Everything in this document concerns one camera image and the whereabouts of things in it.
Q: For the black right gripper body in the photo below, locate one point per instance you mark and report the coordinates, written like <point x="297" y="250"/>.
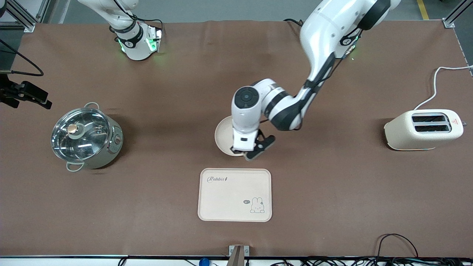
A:
<point x="15" y="92"/>

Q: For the round beige plate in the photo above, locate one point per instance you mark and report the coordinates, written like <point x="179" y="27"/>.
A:
<point x="223" y="136"/>

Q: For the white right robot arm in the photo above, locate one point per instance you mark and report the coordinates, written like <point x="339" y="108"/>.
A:
<point x="133" y="44"/>

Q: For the right arm base connector plate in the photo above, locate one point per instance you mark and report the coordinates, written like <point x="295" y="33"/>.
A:
<point x="157" y="38"/>

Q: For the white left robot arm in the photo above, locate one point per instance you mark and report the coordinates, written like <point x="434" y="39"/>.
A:
<point x="321" y="33"/>

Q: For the glass pot lid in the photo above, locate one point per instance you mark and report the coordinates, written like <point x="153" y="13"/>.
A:
<point x="81" y="135"/>

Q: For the beige rabbit print tray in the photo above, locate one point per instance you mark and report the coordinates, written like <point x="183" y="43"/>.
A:
<point x="232" y="199"/>

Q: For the silver electric cooking pot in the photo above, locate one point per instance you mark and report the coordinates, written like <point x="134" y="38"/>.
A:
<point x="111" y="147"/>

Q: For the brown table cover mat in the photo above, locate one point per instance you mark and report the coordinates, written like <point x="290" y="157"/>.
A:
<point x="166" y="111"/>

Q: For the small blue round object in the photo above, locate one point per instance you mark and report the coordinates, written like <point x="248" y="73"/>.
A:
<point x="204" y="262"/>

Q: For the cream two-slot toaster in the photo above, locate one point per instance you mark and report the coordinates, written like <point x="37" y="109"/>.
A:
<point x="406" y="135"/>

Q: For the aluminium frame profile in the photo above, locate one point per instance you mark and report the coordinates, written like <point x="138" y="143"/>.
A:
<point x="22" y="20"/>
<point x="456" y="14"/>

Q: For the grey metal camera bracket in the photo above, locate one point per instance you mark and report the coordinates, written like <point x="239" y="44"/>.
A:
<point x="238" y="255"/>

